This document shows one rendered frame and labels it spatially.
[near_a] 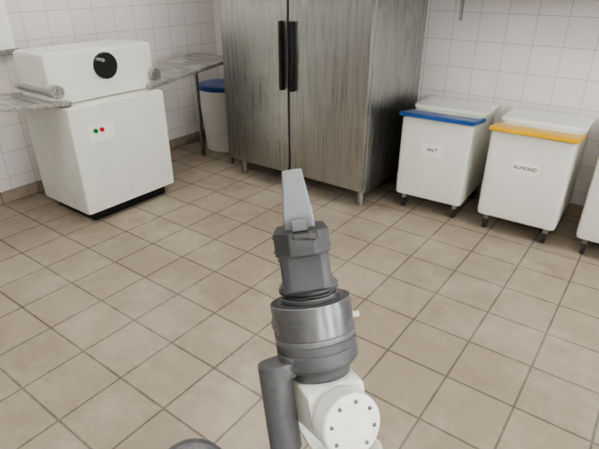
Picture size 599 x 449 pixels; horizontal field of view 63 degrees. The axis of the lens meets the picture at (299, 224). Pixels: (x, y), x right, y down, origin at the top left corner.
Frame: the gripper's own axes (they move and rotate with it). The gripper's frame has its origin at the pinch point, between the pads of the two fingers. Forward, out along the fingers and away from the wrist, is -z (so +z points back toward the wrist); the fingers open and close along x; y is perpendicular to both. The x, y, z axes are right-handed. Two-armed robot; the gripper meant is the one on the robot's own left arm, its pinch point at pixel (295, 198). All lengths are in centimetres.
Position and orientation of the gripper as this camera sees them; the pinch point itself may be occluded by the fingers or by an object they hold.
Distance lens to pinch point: 52.4
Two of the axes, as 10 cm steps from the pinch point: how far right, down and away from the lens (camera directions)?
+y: -9.9, 1.4, 0.1
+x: 0.1, 0.8, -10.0
